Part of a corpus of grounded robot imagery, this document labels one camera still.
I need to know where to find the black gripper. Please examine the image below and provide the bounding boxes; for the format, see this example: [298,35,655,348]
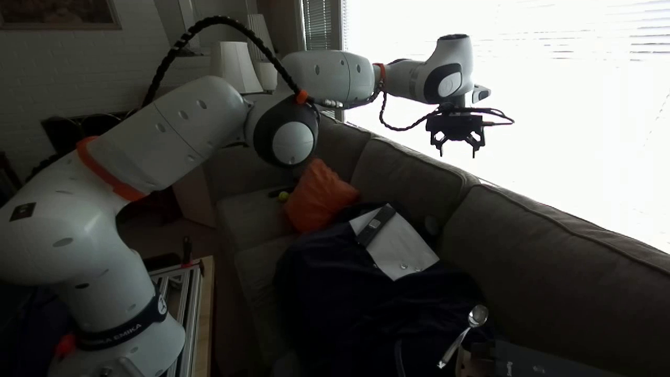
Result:
[426,108,489,159]

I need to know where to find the black remote control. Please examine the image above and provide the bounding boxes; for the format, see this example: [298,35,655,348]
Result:
[354,202,398,246]

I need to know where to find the white paper sheet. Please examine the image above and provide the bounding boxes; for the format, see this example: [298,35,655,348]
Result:
[347,206,442,282]

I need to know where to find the wide white window blinds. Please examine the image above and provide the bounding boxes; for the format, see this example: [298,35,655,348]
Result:
[342,0,670,256]

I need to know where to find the orange pillow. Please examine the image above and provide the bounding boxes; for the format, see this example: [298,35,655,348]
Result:
[281,157,364,237]

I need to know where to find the grey brown fabric sofa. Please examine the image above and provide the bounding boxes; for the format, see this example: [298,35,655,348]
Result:
[201,112,670,377]

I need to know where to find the metal spoon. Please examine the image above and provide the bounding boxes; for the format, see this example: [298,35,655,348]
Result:
[436,301,490,370]

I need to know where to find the narrow white window blinds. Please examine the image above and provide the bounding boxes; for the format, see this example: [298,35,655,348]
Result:
[302,0,346,55]

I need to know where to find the dark navy blanket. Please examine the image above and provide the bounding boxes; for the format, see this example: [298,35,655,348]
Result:
[274,218,501,377]

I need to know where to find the white lamp shade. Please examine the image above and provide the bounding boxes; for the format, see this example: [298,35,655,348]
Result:
[212,39,281,97]

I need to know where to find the dark teal case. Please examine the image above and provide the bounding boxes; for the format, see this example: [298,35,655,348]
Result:
[489,340,626,377]

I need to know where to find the brown cardboard box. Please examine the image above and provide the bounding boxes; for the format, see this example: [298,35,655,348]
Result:
[171,165,220,230]

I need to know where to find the wooden table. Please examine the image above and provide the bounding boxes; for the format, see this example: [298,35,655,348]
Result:
[182,253,219,377]

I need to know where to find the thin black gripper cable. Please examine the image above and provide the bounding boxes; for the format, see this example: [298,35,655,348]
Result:
[378,89,518,134]

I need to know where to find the black corrugated cable conduit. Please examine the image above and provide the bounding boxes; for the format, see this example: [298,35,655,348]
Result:
[141,15,304,108]

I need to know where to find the aluminium rail base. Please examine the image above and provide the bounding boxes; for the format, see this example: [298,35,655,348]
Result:
[149,262,205,377]

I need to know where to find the framed wall picture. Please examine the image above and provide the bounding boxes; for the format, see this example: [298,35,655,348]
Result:
[0,0,122,32]

